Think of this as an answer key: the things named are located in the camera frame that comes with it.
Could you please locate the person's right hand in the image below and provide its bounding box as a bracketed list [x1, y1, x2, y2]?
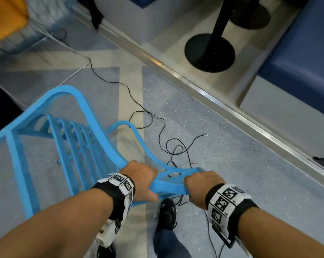
[184, 171, 226, 211]

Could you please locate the person's left hand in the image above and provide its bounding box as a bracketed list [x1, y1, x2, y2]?
[120, 160, 159, 203]

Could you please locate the person's left forearm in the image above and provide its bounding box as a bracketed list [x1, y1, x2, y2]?
[0, 187, 115, 258]

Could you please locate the person's right forearm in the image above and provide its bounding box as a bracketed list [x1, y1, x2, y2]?
[237, 207, 324, 258]

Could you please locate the black shoe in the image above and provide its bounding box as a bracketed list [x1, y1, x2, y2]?
[156, 198, 177, 233]
[97, 244, 117, 258]

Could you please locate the left wristband with marker tags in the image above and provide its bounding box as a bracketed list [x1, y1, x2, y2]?
[92, 173, 136, 248]

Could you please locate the wristband with marker tags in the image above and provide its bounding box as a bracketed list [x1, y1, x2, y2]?
[92, 173, 136, 248]
[205, 183, 260, 249]

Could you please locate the right wristband with marker tags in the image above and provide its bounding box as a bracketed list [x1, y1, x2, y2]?
[205, 183, 260, 249]

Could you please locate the person's blue trouser leg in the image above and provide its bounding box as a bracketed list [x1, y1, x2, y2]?
[153, 229, 192, 258]

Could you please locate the metal floor edge strip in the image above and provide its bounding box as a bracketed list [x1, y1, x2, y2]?
[73, 8, 324, 192]

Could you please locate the black round table stand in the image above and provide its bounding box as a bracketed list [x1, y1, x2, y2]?
[184, 0, 239, 73]
[230, 0, 271, 30]

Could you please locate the blue cushioned bench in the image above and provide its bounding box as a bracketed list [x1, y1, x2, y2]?
[239, 0, 324, 159]

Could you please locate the grey bench with blue cushion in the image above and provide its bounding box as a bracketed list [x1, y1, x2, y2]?
[93, 0, 208, 45]

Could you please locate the orange cloth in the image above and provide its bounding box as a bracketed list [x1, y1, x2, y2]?
[0, 0, 29, 46]

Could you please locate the black cable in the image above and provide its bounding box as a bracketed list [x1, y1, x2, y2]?
[44, 29, 226, 258]

